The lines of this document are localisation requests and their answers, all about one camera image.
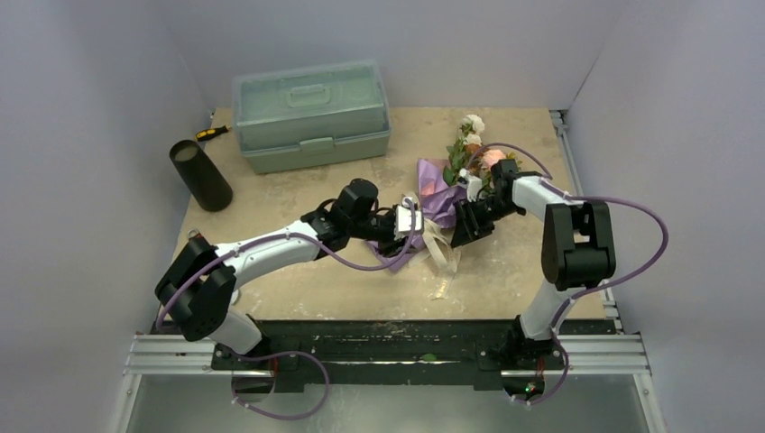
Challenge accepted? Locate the beige printed ribbon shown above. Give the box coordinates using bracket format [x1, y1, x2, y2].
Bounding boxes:
[405, 217, 461, 300]

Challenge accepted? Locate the purple wrapping paper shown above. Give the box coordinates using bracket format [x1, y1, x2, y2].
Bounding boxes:
[365, 159, 465, 272]

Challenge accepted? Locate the artificial flower bunch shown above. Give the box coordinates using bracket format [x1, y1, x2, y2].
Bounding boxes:
[442, 114, 522, 190]

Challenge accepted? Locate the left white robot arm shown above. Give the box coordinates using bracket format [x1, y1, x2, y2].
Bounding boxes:
[154, 179, 424, 369]

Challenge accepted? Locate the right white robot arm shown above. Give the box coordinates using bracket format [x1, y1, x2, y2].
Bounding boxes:
[450, 159, 616, 367]

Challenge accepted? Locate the black cylindrical vase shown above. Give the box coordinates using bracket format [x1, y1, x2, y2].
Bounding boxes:
[169, 140, 233, 212]

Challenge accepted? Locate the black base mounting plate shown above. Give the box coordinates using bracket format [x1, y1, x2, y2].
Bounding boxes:
[201, 319, 615, 401]

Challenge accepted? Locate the green plastic toolbox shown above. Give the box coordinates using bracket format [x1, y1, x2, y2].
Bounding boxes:
[232, 60, 392, 174]

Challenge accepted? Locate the yellow black screwdriver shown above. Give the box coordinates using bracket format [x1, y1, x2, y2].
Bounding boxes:
[195, 125, 231, 143]

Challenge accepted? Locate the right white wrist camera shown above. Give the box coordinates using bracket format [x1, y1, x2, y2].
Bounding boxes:
[456, 168, 484, 203]

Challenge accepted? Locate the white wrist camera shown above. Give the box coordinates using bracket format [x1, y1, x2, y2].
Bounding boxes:
[394, 202, 424, 240]
[456, 168, 484, 203]

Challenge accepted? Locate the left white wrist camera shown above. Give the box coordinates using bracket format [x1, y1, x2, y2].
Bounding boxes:
[394, 202, 424, 240]

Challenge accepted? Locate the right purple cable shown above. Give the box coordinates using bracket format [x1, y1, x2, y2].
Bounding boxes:
[465, 142, 670, 408]

